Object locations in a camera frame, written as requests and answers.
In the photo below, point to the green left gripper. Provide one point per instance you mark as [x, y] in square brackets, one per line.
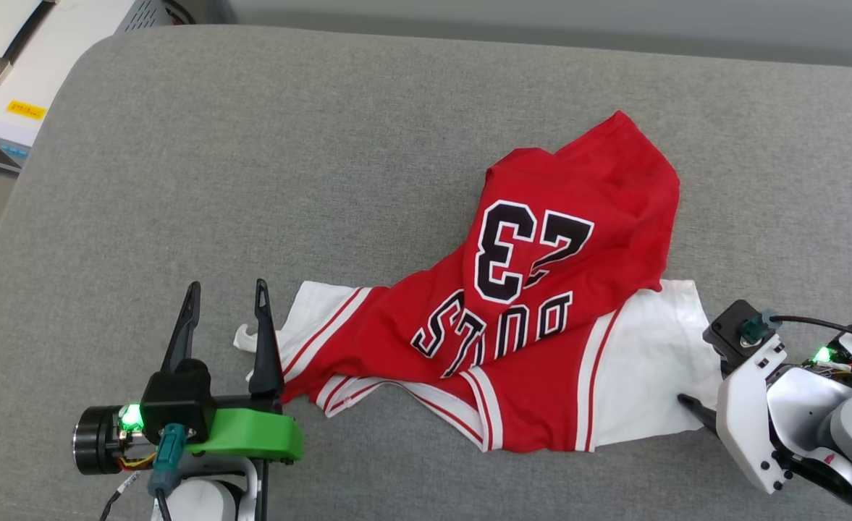
[252, 434]

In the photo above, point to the white partition panel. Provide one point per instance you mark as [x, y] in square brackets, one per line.
[614, 11]

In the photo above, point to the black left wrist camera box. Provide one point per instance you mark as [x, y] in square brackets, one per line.
[176, 398]

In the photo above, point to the yellow warning label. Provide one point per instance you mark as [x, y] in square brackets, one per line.
[26, 109]

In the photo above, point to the red basketball jersey number 23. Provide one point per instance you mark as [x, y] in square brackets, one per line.
[614, 188]

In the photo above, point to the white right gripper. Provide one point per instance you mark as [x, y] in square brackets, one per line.
[740, 412]

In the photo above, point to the white equipment box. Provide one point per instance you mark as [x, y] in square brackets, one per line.
[71, 43]

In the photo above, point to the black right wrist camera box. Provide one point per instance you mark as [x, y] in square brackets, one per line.
[730, 329]

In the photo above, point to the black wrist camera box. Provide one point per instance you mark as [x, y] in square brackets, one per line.
[730, 329]
[176, 398]

